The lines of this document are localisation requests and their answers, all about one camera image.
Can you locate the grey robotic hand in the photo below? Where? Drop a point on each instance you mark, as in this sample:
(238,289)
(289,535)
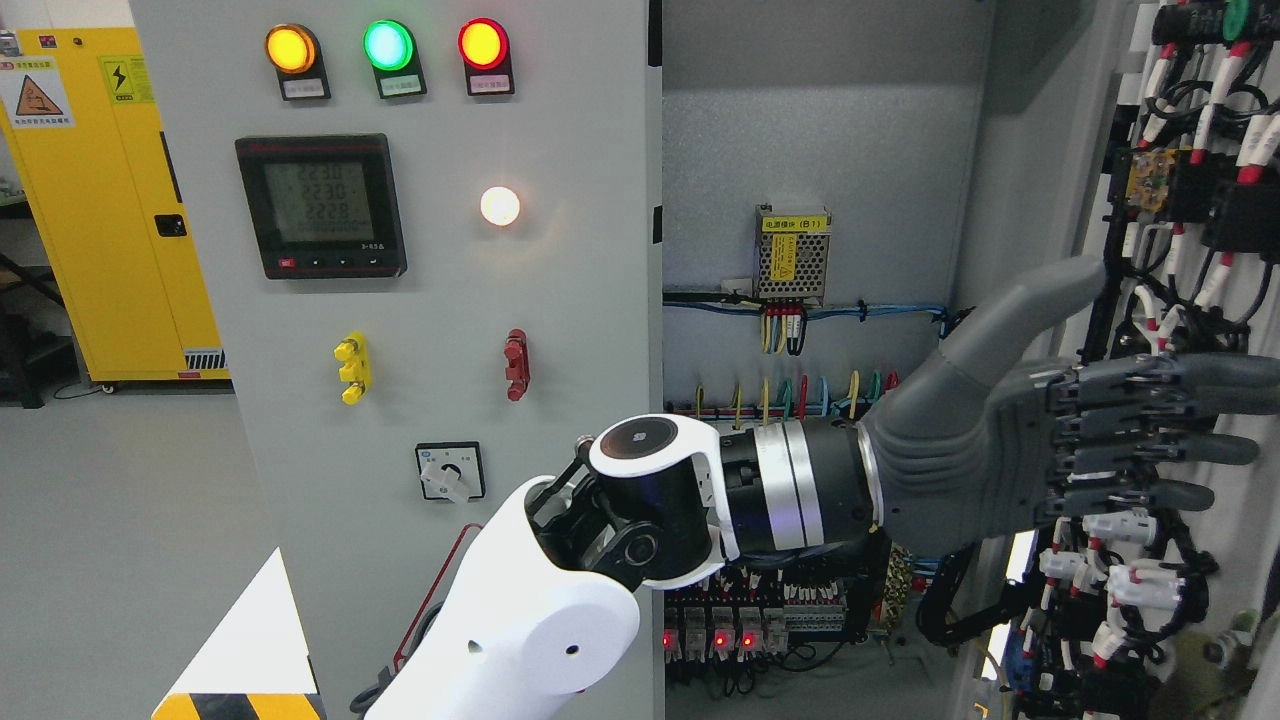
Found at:
(980,442)

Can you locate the grey cabinet door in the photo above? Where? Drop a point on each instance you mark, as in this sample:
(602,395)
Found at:
(1070,88)
(578,141)

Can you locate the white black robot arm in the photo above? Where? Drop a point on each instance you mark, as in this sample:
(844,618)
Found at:
(544,602)

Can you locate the metal mesh power supply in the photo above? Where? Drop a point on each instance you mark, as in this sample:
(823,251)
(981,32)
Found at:
(792,252)

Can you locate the lower relay terminal row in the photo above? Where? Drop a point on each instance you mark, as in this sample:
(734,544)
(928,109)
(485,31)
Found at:
(732,628)

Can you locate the white indicator lamp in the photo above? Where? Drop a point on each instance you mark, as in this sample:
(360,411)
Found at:
(500,206)

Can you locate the red electric hazard sticker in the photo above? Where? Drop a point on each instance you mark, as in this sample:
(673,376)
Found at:
(432,602)

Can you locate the red indicator lamp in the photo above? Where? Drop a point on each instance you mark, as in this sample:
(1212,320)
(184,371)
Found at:
(486,57)

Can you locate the black digital power meter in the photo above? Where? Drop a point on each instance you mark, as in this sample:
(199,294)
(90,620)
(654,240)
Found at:
(323,207)

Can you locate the green indicator lamp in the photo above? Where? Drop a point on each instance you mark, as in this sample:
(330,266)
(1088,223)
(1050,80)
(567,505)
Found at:
(393,56)

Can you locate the yellow indicator lamp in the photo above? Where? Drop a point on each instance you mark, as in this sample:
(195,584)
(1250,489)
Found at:
(298,60)

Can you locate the yellow safety storage cabinet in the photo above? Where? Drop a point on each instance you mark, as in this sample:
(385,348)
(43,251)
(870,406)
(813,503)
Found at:
(80,116)

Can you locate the black rotary selector switch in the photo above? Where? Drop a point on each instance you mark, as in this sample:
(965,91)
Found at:
(450,471)

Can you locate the yellow terminal post block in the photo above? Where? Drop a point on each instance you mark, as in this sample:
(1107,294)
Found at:
(352,354)

